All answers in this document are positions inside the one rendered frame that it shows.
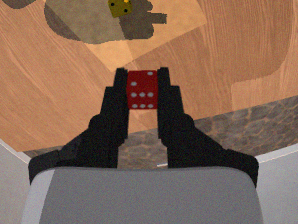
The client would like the red die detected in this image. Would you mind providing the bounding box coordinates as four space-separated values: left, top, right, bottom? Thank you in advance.
126 70 158 110

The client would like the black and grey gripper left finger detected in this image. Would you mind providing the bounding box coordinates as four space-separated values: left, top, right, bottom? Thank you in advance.
28 68 130 185

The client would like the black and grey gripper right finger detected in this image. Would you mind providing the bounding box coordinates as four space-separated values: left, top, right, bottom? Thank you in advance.
157 67 259 188

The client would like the yellow die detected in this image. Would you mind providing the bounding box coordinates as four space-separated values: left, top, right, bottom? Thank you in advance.
107 0 133 18

